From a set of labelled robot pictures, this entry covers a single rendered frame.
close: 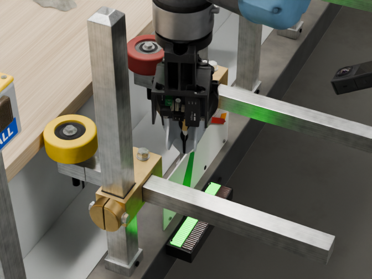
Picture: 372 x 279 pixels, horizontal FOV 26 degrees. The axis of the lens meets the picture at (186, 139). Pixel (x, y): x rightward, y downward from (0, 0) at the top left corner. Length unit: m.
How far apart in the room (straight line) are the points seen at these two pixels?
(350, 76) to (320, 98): 1.57
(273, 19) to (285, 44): 0.92
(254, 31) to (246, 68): 0.09
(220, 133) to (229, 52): 0.46
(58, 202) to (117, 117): 0.44
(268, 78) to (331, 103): 1.13
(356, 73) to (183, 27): 0.37
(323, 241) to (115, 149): 0.31
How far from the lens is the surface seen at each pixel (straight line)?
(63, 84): 1.32
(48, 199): 1.44
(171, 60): 0.96
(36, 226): 1.43
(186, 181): 1.36
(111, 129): 1.08
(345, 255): 2.28
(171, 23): 0.95
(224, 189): 1.41
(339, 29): 3.18
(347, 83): 1.23
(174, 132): 1.11
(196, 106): 1.00
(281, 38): 1.80
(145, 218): 1.36
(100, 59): 1.02
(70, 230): 1.46
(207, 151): 1.42
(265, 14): 0.86
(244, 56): 1.56
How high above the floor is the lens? 1.67
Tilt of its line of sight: 40 degrees down
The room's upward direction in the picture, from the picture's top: straight up
